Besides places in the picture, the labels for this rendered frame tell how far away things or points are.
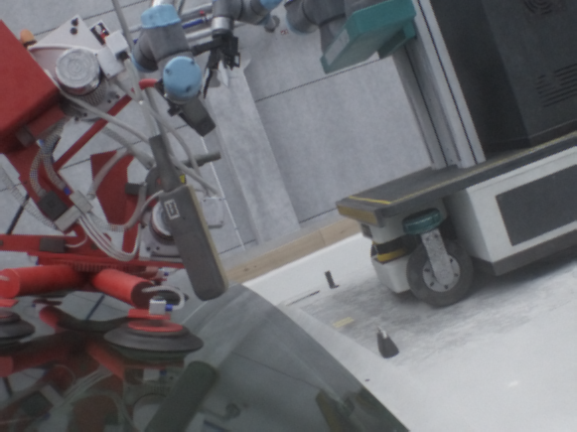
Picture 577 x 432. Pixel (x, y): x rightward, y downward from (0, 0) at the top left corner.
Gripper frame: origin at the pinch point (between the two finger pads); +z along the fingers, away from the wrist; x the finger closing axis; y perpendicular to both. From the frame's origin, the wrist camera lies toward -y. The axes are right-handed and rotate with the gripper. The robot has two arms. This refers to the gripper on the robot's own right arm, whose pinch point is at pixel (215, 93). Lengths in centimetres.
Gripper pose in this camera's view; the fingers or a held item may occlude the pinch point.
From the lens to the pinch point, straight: 221.2
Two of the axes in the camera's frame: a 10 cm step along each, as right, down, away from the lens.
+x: -5.8, 1.1, 8.1
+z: -0.3, 9.9, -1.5
